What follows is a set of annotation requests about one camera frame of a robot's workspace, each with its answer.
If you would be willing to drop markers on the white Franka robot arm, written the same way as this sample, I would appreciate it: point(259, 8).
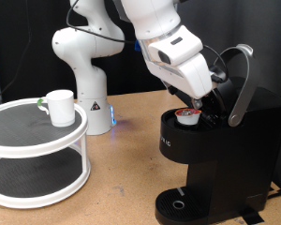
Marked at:
point(90, 81)

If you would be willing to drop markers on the black Keurig coffee machine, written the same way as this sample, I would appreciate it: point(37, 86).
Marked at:
point(234, 150)

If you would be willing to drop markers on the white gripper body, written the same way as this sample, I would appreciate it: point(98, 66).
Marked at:
point(187, 78)

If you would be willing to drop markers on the white mug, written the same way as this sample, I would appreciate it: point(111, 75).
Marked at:
point(62, 109)

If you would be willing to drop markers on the black tape strip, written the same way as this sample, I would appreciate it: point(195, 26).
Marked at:
point(251, 216)

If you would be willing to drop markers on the white two-tier turntable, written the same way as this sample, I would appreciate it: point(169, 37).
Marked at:
point(34, 150)

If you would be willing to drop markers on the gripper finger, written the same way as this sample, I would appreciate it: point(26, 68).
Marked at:
point(171, 90)
point(197, 103)

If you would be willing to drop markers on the orange-lidded coffee pod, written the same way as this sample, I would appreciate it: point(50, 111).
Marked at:
point(188, 117)

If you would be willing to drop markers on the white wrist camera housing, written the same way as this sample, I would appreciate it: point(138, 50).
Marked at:
point(181, 47)

